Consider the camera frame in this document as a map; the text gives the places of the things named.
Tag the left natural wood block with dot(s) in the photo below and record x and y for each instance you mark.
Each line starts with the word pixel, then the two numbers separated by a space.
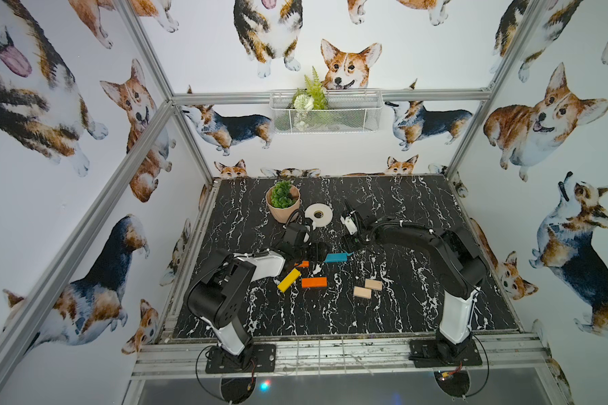
pixel 363 293

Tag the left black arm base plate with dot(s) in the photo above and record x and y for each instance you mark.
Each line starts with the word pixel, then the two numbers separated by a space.
pixel 257 358

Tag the white wire wall basket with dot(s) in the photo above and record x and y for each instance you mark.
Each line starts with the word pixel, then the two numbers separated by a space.
pixel 345 111

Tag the lower orange rectangular block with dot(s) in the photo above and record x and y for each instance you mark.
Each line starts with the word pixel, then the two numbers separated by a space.
pixel 314 283

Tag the yellow rectangular block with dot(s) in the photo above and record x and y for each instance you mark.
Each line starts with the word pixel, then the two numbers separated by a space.
pixel 289 280

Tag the blue rectangular block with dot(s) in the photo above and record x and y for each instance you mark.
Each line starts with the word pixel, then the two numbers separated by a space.
pixel 337 257

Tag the natural wood block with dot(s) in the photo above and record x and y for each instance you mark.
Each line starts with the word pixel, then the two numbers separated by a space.
pixel 373 284
pixel 363 293

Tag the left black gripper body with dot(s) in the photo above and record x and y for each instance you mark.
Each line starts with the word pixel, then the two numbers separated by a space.
pixel 313 248

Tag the white tape roll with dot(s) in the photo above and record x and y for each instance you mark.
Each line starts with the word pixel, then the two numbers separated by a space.
pixel 321 215

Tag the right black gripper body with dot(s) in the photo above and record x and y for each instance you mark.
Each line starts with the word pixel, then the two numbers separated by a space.
pixel 359 235

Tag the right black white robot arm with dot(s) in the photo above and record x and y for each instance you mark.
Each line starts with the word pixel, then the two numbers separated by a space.
pixel 456 261

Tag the green fern with white flower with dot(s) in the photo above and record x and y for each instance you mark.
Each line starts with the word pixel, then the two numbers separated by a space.
pixel 309 96

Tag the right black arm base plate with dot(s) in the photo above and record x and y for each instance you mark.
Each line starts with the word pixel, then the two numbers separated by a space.
pixel 433 353

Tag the terracotta pot with green plant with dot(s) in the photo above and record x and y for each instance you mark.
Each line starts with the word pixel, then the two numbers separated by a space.
pixel 283 199

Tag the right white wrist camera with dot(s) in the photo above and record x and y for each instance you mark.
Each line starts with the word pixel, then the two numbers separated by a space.
pixel 349 223

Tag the right natural wood block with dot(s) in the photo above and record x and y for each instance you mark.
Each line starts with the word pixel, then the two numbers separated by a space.
pixel 373 284

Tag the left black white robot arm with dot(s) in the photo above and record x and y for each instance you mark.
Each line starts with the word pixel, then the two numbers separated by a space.
pixel 222 282

